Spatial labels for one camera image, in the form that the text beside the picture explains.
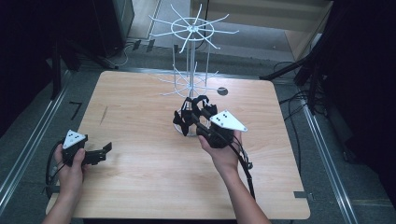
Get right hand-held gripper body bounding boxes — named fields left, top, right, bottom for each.
left=195, top=109, right=249, bottom=149

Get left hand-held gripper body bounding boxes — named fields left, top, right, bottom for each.
left=61, top=129, right=108, bottom=168

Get black bow tie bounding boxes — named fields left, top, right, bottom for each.
left=172, top=96, right=194, bottom=137
left=191, top=94, right=219, bottom=120

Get white wire display rack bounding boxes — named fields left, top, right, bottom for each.
left=148, top=3, right=241, bottom=137

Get person's left hand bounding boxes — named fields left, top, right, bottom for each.
left=54, top=144, right=92, bottom=200

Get person's right hand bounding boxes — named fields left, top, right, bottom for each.
left=198, top=130, right=245, bottom=179

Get black stand leg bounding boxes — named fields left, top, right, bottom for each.
left=259, top=54, right=314, bottom=82

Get grey tape piece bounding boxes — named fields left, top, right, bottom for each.
left=293, top=190, right=315, bottom=201

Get light wooden cabinet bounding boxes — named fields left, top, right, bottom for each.
left=190, top=0, right=334, bottom=62

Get dark cabinet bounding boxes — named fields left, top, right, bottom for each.
left=92, top=0, right=135, bottom=60

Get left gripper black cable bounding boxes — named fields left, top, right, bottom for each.
left=45, top=140, right=66, bottom=199

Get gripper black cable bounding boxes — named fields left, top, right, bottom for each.
left=228, top=134, right=257, bottom=201
left=45, top=140, right=66, bottom=199

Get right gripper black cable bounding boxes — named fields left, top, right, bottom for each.
left=228, top=134, right=257, bottom=201

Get metal floor rail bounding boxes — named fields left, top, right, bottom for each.
left=0, top=69, right=73, bottom=216
left=300, top=91, right=361, bottom=224

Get black floor cables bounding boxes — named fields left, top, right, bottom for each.
left=272, top=60, right=326, bottom=148

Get black upright stand post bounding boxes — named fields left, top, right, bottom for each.
left=49, top=36, right=64, bottom=101

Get white floor cable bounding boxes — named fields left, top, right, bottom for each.
left=113, top=41, right=135, bottom=69

